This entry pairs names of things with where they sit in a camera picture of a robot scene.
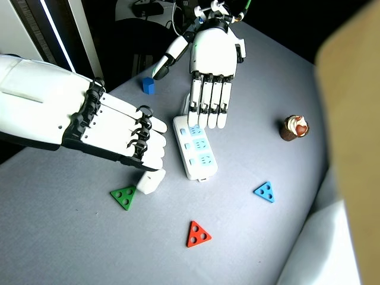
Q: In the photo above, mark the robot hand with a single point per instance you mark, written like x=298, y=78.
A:
x=213, y=53
x=35, y=104

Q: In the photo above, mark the white power strip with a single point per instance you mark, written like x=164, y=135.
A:
x=197, y=166

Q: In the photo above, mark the white plug adapter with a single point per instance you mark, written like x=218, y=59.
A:
x=150, y=181

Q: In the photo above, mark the black device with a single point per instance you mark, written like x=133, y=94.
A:
x=148, y=9

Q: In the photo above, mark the toy chocolate cupcake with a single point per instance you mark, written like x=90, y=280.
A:
x=289, y=133

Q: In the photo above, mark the green triangle block with holes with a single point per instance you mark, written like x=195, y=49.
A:
x=130, y=197

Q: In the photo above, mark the grey tablecloth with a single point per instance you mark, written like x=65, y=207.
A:
x=89, y=237

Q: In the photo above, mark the blue triangle block with holes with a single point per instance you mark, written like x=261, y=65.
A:
x=261, y=191

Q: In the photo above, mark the beige blurry panel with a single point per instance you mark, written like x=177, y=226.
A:
x=353, y=118

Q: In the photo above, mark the red triangle block with holes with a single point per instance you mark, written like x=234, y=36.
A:
x=198, y=233

